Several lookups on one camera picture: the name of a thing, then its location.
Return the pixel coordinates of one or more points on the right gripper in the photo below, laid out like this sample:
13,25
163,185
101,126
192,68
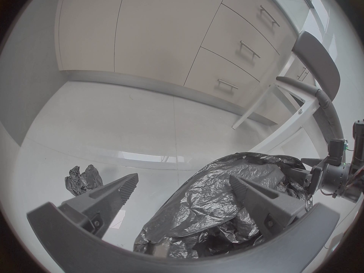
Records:
335,178

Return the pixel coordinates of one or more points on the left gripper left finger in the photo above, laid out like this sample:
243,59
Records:
113,193

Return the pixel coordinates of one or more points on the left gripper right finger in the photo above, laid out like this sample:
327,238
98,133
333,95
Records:
264,206

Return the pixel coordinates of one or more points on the black plastic bag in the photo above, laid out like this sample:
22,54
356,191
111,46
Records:
204,198

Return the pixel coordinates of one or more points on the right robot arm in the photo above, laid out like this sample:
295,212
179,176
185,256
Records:
359,141

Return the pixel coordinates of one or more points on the crumpled black plastic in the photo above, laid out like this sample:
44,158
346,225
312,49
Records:
82,180

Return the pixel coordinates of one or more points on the beige floor cabinet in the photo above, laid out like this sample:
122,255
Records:
159,33

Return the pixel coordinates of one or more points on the grey padded white chair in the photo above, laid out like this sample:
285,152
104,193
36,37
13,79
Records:
318,55

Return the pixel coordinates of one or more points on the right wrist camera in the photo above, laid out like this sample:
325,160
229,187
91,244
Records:
336,151

